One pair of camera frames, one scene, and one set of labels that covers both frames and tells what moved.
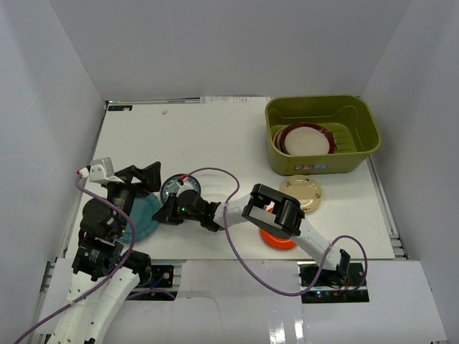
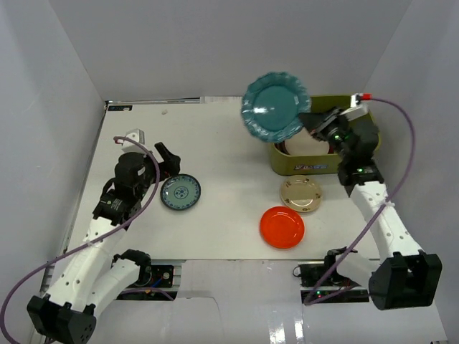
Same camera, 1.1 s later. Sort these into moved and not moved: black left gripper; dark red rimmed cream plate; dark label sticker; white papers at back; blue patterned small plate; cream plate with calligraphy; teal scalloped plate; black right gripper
Moved: black left gripper; teal scalloped plate; black right gripper
Not moved: dark label sticker; blue patterned small plate; cream plate with calligraphy; dark red rimmed cream plate; white papers at back
